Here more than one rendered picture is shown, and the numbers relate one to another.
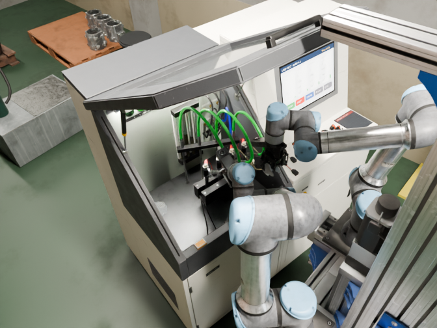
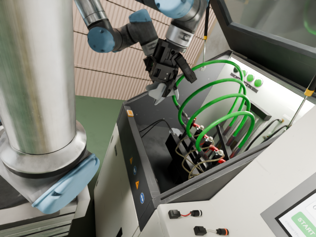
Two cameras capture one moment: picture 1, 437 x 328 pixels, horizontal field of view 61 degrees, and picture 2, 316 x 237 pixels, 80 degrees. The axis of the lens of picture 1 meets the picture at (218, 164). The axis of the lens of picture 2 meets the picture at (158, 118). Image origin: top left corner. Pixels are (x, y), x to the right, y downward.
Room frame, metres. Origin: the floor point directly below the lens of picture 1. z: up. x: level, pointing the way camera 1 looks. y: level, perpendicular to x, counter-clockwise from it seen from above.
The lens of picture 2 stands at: (1.16, -0.81, 1.50)
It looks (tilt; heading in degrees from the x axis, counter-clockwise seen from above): 28 degrees down; 95
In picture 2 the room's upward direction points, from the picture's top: 25 degrees clockwise
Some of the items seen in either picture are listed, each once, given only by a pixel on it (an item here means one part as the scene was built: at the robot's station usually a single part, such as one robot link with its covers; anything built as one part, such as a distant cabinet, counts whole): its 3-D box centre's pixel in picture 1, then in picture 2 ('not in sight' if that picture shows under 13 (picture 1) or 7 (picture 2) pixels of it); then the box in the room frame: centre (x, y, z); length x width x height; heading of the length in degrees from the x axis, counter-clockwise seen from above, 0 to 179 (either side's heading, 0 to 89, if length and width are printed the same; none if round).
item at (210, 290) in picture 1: (238, 274); (109, 201); (1.04, -0.09, 0.44); 0.65 x 0.02 x 0.68; 126
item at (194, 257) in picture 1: (237, 228); (133, 151); (1.05, -0.08, 0.87); 0.62 x 0.04 x 0.16; 126
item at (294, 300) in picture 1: (294, 304); not in sight; (0.51, -0.22, 1.20); 0.13 x 0.12 x 0.14; 92
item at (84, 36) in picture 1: (78, 32); not in sight; (4.73, 1.76, 0.19); 1.32 x 0.91 x 0.37; 45
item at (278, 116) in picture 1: (277, 118); (190, 7); (1.06, -0.22, 1.53); 0.09 x 0.08 x 0.11; 80
